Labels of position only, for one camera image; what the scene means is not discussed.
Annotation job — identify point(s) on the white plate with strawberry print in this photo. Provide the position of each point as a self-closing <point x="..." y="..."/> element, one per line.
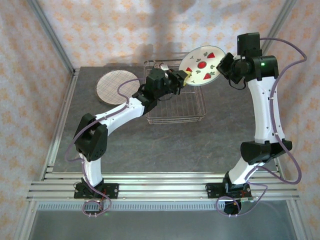
<point x="197" y="56"/>

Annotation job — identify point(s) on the pink plaid pattern plate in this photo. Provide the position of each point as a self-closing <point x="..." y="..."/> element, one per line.
<point x="112" y="85"/>

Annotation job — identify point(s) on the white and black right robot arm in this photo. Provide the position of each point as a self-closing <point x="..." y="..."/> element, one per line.
<point x="265" y="112"/>

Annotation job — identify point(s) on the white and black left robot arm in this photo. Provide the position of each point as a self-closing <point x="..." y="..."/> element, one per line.
<point x="117" y="112"/>

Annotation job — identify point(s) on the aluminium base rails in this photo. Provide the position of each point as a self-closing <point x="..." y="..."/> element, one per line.
<point x="162" y="186"/>

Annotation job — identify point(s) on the small green circuit board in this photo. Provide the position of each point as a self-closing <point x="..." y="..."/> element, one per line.
<point x="247" y="199"/>

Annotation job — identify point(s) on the aluminium frame post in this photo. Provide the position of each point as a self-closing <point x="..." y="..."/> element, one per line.
<point x="276" y="25"/>
<point x="51" y="32"/>

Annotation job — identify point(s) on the aluminium side rail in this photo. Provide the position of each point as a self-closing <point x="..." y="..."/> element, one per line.
<point x="62" y="117"/>

